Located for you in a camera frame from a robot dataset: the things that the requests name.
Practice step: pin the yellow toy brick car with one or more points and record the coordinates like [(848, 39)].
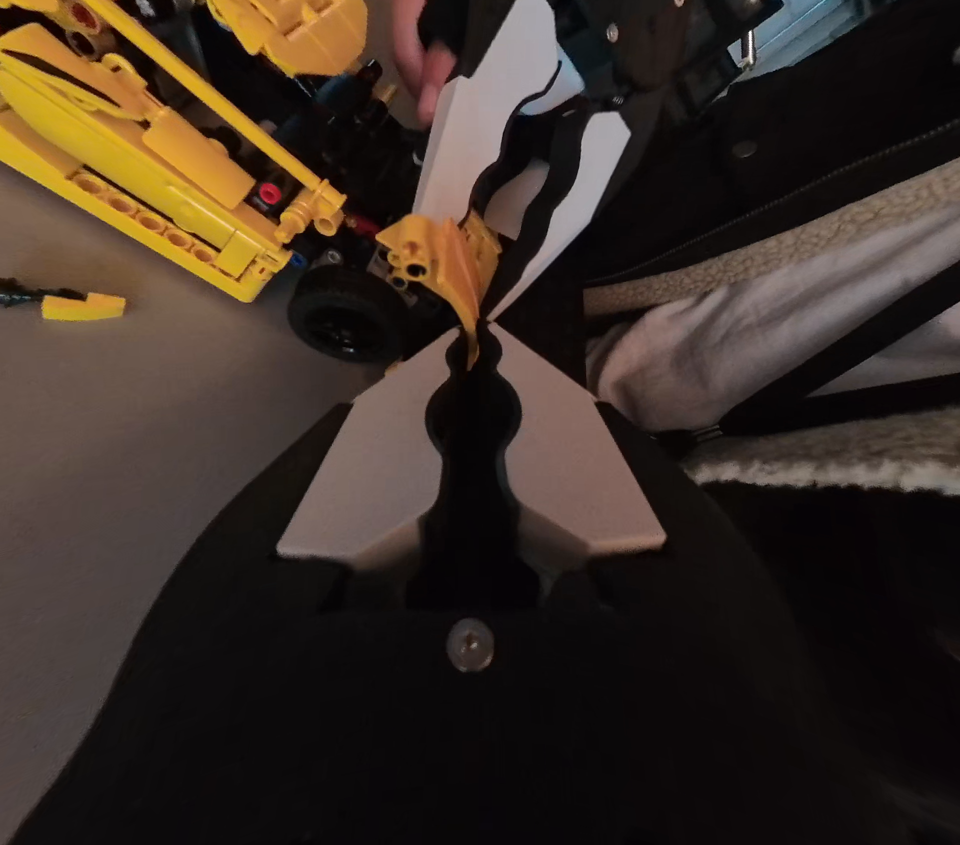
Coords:
[(187, 132)]

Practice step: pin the black fleece-lined jacket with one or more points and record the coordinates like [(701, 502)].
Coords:
[(825, 132)]

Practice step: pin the white striped shirt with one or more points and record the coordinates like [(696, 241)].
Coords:
[(712, 342)]

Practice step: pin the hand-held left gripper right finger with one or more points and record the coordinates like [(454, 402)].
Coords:
[(585, 485)]

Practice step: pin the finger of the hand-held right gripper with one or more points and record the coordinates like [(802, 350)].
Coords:
[(585, 185), (465, 125)]

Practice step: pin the yellow curved brick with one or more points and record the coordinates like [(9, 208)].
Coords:
[(79, 309)]

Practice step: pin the black axle pin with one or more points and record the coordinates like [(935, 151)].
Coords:
[(30, 296)]

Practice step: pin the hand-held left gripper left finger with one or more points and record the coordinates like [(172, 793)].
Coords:
[(352, 485)]

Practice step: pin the yellow headlight panel piece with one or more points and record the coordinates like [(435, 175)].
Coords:
[(442, 252)]

